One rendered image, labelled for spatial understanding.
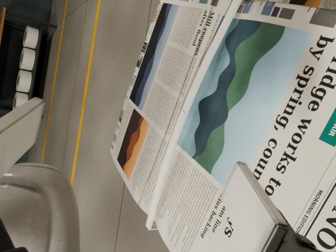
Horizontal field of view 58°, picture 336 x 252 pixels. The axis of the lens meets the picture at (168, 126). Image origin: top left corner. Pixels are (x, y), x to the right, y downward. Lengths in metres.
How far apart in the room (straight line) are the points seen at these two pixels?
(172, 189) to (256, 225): 0.21
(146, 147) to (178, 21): 0.17
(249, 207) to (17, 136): 0.13
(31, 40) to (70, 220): 5.83
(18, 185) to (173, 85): 0.30
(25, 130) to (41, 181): 0.36
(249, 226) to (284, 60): 0.16
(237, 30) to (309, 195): 0.17
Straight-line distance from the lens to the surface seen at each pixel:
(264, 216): 0.16
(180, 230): 0.36
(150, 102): 0.43
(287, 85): 0.27
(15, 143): 0.17
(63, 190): 0.56
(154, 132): 0.41
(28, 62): 6.22
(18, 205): 0.51
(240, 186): 0.20
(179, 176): 0.36
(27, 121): 0.18
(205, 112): 0.33
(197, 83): 0.33
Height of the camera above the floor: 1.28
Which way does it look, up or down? 35 degrees down
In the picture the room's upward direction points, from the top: 81 degrees counter-clockwise
